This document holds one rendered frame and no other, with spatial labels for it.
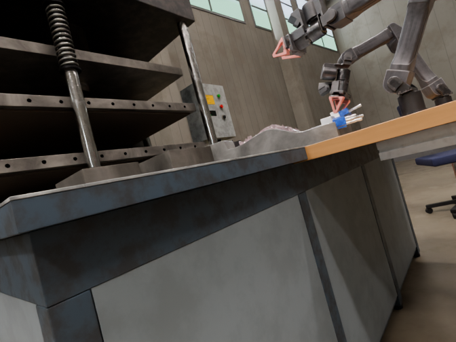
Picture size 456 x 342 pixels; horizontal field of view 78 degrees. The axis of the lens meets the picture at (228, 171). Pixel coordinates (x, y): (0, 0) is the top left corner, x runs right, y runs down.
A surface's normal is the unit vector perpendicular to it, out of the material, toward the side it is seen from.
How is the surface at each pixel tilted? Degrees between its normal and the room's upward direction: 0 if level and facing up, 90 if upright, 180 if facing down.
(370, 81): 90
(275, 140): 90
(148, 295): 90
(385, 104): 90
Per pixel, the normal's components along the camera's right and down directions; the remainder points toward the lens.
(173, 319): 0.72, -0.22
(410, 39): -0.66, 0.18
